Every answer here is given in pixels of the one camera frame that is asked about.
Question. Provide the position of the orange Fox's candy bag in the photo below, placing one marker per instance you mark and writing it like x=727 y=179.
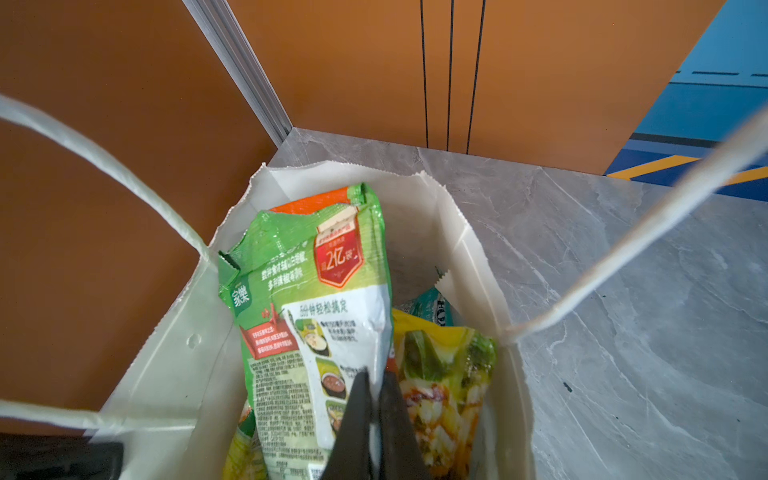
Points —
x=313 y=204

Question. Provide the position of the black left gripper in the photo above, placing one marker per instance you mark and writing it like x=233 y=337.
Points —
x=31 y=457

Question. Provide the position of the yellow snack bag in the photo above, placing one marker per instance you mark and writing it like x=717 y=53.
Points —
x=443 y=374

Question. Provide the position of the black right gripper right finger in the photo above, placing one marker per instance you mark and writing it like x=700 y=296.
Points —
x=401 y=456

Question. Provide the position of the teal Fox's candy bag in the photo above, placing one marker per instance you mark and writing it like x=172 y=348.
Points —
x=431 y=306

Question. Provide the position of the white paper bag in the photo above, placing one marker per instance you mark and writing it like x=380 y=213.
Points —
x=630 y=319

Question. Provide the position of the aluminium corner post left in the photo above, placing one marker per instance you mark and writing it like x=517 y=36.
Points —
x=219 y=25

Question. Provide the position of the green white snack bag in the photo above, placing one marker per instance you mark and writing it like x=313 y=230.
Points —
x=311 y=298

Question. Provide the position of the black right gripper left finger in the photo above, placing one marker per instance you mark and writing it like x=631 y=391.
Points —
x=350 y=456

